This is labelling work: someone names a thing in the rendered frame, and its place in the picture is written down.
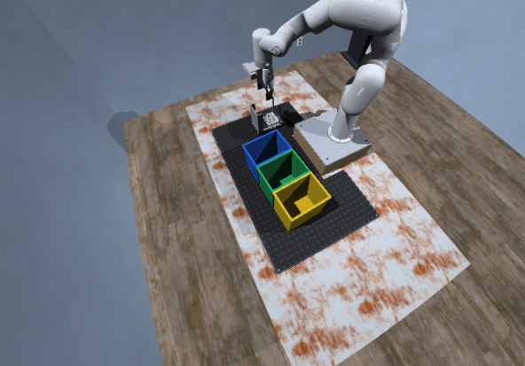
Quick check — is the yellow open-top bin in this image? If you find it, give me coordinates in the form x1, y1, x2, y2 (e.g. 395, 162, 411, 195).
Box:
272, 173, 331, 231

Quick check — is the green bin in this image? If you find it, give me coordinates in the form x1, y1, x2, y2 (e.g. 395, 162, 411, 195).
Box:
256, 151, 311, 206

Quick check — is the blue open bin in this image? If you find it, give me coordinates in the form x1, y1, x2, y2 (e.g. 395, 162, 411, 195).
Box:
242, 130, 293, 185

